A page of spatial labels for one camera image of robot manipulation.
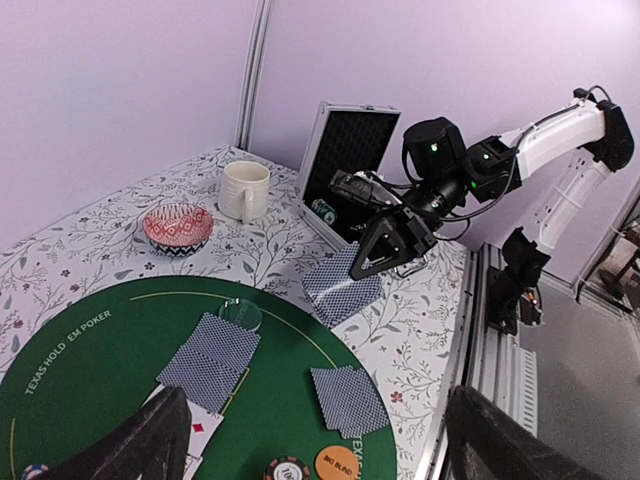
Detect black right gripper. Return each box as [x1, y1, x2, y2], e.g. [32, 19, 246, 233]
[349, 206, 437, 280]

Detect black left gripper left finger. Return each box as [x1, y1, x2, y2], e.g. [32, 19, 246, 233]
[47, 387, 192, 479]

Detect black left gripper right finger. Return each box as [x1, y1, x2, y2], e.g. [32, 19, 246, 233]
[445, 385, 601, 479]

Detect red pip face-up card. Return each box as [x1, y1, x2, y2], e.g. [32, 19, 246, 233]
[187, 400, 224, 457]

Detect blue face-down board card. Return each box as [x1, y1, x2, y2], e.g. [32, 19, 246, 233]
[156, 346, 252, 413]

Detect white chip stack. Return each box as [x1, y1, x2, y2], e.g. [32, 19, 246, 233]
[20, 464, 49, 480]

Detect red chip stack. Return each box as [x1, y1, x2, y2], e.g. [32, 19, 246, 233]
[263, 455, 310, 480]

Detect orange round blind button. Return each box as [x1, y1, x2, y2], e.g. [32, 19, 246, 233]
[314, 445, 360, 480]

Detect clear green dealer button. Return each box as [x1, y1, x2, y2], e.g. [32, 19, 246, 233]
[218, 297, 263, 332]

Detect blue patterned dealt card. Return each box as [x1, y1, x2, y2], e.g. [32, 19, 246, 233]
[323, 390, 389, 439]

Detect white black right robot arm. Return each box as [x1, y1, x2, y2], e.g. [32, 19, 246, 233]
[346, 88, 634, 280]

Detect green chip stack in case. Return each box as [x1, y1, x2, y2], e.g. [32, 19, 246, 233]
[311, 198, 337, 226]

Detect round green poker mat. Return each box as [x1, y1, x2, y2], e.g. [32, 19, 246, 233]
[0, 274, 399, 480]

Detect aluminium poker chip case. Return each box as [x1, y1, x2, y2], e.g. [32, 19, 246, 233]
[296, 101, 407, 250]

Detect cream ceramic mug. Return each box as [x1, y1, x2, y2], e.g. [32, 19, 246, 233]
[218, 161, 271, 224]

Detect floral white tablecloth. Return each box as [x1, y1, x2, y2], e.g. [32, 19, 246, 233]
[1, 147, 468, 479]

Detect red patterned small bowl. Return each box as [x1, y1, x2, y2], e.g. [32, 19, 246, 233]
[142, 203, 214, 257]

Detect aluminium front rail frame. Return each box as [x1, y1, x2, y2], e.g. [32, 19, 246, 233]
[416, 244, 538, 479]

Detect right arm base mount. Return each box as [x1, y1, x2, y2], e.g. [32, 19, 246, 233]
[485, 227, 551, 336]

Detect right aluminium frame post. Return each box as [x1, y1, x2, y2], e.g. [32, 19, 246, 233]
[235, 0, 274, 150]

